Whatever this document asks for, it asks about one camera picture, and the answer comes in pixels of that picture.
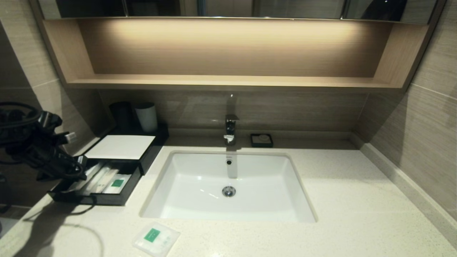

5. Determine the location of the long clear toothbrush packet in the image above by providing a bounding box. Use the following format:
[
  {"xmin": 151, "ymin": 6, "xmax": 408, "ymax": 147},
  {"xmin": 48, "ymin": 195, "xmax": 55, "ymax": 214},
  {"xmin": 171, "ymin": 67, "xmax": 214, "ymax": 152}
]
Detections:
[{"xmin": 66, "ymin": 161, "xmax": 107, "ymax": 194}]

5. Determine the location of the black drawer of amenity box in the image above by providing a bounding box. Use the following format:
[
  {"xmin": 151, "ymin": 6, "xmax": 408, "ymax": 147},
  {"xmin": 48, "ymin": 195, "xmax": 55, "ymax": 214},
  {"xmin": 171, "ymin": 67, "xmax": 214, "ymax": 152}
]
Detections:
[{"xmin": 47, "ymin": 159, "xmax": 142, "ymax": 207}]

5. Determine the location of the square clear packet green label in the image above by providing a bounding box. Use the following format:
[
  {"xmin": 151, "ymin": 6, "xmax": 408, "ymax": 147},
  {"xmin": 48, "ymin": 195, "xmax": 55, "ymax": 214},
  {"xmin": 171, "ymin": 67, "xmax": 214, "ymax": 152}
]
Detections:
[{"xmin": 132, "ymin": 223, "xmax": 181, "ymax": 257}]

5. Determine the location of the black amenity box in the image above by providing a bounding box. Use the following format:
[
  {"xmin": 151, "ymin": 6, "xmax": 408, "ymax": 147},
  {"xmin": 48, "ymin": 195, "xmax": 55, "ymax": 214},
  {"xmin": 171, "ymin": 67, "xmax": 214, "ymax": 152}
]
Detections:
[{"xmin": 84, "ymin": 122, "xmax": 170, "ymax": 176}]

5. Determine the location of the long beige sachet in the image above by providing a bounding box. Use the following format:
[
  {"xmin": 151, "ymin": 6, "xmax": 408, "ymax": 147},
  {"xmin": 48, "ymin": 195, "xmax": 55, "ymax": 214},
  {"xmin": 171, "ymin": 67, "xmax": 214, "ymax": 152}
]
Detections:
[{"xmin": 87, "ymin": 168, "xmax": 119, "ymax": 195}]

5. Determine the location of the flat white sachet green label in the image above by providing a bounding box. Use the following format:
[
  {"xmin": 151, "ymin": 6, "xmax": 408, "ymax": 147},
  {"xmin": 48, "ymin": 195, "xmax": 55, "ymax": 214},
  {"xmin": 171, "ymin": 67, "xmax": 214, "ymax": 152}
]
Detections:
[{"xmin": 104, "ymin": 173, "xmax": 132, "ymax": 195}]

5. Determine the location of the white card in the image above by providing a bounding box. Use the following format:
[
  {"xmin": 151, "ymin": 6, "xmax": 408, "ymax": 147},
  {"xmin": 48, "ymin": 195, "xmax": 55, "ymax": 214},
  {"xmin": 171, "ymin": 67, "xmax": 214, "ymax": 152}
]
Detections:
[{"xmin": 85, "ymin": 135, "xmax": 157, "ymax": 160}]

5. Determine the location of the black cup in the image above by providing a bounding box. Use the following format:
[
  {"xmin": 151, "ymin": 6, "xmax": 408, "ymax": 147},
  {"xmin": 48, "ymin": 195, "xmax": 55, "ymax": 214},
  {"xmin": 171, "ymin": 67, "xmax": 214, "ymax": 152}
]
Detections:
[{"xmin": 109, "ymin": 101, "xmax": 136, "ymax": 130}]

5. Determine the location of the white cup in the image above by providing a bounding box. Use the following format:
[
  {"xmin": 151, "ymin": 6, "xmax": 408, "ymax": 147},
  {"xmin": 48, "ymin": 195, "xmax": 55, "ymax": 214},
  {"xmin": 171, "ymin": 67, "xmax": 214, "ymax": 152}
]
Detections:
[{"xmin": 134, "ymin": 102, "xmax": 159, "ymax": 133}]

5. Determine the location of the white ceramic sink basin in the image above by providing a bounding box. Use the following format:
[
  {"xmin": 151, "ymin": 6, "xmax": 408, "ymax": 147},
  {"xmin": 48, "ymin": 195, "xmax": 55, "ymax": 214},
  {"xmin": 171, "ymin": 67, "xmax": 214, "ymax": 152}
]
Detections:
[{"xmin": 140, "ymin": 150, "xmax": 317, "ymax": 223}]

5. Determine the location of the chrome faucet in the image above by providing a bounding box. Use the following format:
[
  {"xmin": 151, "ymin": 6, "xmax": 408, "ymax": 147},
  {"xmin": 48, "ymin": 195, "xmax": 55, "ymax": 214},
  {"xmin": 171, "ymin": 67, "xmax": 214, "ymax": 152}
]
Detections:
[{"xmin": 224, "ymin": 114, "xmax": 240, "ymax": 146}]

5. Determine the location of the black soap dish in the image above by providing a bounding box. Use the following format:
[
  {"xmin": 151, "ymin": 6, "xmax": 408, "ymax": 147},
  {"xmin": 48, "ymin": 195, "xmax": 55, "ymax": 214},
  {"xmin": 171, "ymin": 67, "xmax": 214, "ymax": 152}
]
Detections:
[{"xmin": 250, "ymin": 133, "xmax": 274, "ymax": 148}]

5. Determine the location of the black cable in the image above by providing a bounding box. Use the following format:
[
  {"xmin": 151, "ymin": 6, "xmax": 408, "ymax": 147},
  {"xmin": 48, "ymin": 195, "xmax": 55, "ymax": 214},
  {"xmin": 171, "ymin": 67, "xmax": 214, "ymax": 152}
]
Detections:
[{"xmin": 0, "ymin": 102, "xmax": 88, "ymax": 179}]

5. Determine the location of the light wooden wall shelf niche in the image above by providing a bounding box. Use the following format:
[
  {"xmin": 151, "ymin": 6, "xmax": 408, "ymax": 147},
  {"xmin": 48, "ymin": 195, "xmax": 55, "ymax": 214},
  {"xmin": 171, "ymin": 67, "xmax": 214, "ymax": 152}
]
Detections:
[{"xmin": 30, "ymin": 17, "xmax": 447, "ymax": 93}]

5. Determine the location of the mirrored wall cabinet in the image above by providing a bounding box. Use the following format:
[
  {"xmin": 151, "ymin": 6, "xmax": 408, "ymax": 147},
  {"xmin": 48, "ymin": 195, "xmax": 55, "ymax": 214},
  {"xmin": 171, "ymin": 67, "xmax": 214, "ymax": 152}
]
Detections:
[{"xmin": 37, "ymin": 0, "xmax": 438, "ymax": 24}]

